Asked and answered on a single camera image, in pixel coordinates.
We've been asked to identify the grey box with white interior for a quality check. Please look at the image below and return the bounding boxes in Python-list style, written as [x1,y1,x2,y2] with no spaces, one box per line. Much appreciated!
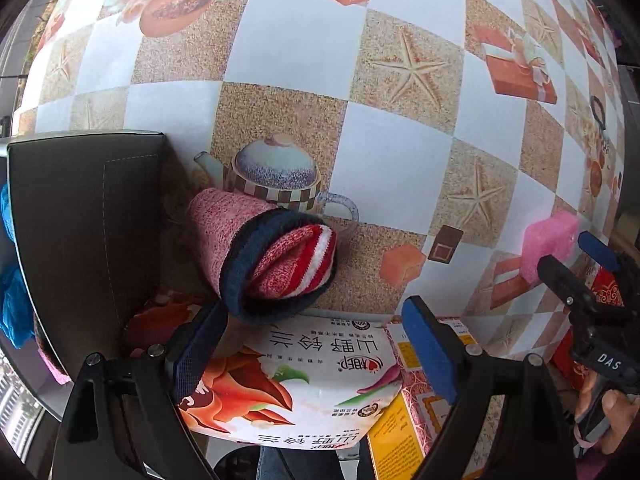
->
[0,130,222,411]

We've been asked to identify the pink knitted cloth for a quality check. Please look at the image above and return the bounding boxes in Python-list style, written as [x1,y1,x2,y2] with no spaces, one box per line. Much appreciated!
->
[37,346,72,387]

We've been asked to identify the checkered printed tablecloth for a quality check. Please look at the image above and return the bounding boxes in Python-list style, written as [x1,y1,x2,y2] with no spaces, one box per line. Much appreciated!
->
[12,0,630,346]

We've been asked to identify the person's right hand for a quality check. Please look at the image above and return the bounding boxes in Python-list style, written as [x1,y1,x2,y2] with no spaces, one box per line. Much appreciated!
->
[573,374,640,462]

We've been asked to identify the pink knitted sock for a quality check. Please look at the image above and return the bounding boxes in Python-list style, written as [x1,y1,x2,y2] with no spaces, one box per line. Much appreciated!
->
[187,187,339,326]

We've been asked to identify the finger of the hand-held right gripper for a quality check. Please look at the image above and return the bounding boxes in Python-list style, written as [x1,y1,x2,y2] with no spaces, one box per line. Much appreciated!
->
[577,230,634,307]
[537,254,607,332]

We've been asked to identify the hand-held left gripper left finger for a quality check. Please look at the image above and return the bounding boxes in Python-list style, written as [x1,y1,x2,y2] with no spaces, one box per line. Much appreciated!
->
[52,300,231,480]

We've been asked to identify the pink sponge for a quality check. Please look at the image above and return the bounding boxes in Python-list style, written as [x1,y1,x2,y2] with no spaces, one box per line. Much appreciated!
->
[520,211,582,283]

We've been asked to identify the red patterned packet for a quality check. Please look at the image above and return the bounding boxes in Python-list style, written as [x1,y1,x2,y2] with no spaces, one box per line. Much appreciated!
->
[550,266,627,393]

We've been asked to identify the floral printed packet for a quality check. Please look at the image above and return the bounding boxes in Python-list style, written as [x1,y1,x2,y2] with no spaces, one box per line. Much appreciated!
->
[125,292,407,450]

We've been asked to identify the person's jeans leg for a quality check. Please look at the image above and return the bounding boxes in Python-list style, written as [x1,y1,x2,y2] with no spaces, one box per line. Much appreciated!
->
[256,446,377,480]

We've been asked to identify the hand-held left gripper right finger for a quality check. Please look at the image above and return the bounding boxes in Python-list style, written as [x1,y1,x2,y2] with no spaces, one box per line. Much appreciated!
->
[400,295,577,480]

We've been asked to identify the large blue mesh cloth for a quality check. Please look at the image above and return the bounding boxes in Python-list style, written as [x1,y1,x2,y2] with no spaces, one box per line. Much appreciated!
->
[0,264,37,352]

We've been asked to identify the black ring keychain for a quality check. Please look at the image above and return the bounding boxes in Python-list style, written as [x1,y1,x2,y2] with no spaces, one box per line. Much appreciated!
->
[589,94,610,142]

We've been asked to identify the yellow and red carton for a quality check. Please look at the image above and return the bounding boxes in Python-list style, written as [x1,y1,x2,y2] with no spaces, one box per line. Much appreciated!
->
[366,316,502,480]

